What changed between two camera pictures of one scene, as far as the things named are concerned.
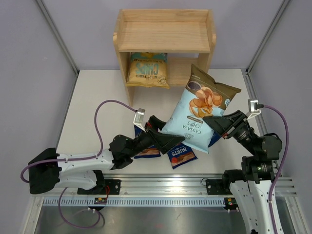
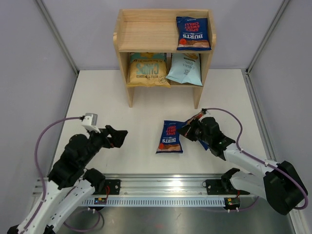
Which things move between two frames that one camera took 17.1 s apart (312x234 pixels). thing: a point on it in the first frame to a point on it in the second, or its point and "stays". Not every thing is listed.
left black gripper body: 146,139 to 97,142
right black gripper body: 243,132 to 207,139
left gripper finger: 156,123 to 112,131
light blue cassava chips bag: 203,98 to 185,68
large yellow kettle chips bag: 148,70 stays
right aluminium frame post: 267,35 stays
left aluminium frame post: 58,36 stays
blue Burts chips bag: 150,151 to 193,33
